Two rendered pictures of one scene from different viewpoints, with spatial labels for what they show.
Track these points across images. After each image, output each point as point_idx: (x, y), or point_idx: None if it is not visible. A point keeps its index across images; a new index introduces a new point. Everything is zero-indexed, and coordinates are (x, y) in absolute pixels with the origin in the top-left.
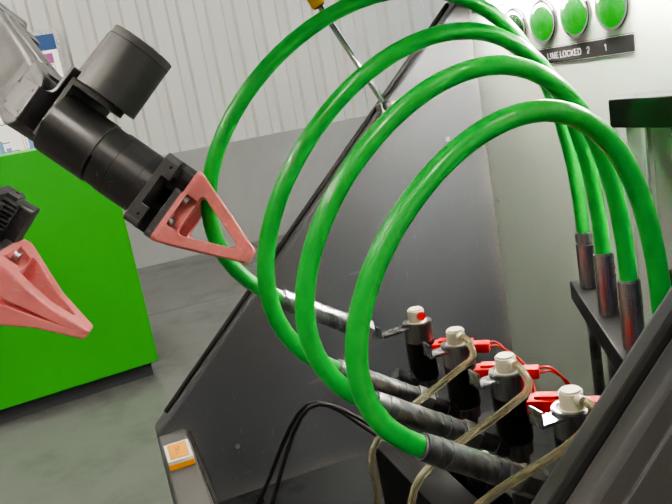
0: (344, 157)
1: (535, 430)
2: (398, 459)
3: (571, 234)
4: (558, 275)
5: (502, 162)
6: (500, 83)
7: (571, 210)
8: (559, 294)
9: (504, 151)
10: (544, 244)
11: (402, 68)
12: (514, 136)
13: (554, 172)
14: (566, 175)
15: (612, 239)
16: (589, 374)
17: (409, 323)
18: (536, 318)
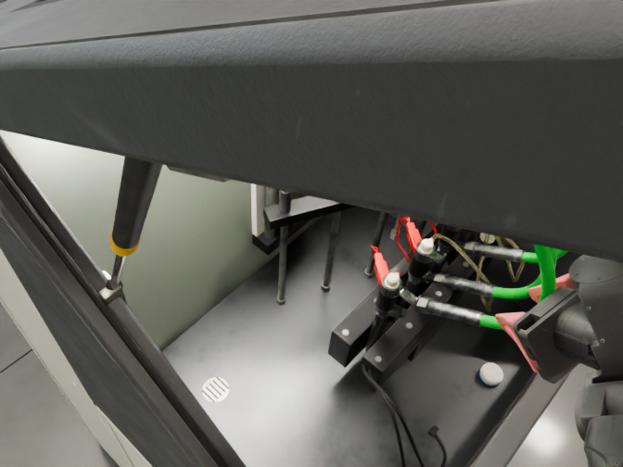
0: (155, 369)
1: (177, 362)
2: (397, 347)
3: (180, 220)
4: (165, 259)
5: (82, 241)
6: (73, 171)
7: (180, 204)
8: (166, 271)
9: (84, 229)
10: (148, 254)
11: (59, 244)
12: (102, 204)
13: (160, 193)
14: (175, 184)
15: (220, 190)
16: (196, 287)
17: (398, 284)
18: (138, 313)
